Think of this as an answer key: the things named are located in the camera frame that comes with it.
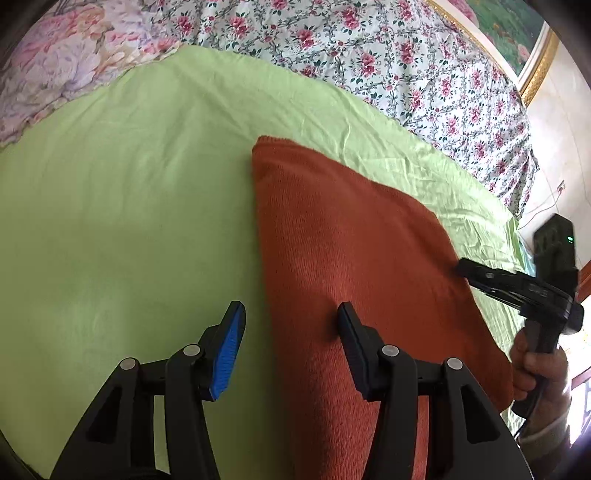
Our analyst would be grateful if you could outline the rust orange knit sweater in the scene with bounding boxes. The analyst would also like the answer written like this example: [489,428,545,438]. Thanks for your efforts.
[252,137,513,479]

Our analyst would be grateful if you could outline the person's right hand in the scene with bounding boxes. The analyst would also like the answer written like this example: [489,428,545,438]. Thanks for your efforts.
[510,328,571,433]

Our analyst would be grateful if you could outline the light green bed sheet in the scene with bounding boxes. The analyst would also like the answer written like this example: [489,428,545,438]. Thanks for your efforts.
[1,46,525,479]

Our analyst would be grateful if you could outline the gold framed landscape painting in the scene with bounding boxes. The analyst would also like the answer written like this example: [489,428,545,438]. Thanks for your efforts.
[428,0,559,105]

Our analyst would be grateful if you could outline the white floral rose duvet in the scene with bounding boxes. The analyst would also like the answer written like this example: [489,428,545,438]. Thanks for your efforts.
[147,0,539,216]

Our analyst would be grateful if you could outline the lilac floral pillowcase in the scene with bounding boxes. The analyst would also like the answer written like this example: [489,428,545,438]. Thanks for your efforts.
[1,1,180,146]

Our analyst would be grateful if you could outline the black camera box green light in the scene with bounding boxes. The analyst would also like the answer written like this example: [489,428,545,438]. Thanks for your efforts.
[533,214,579,297]

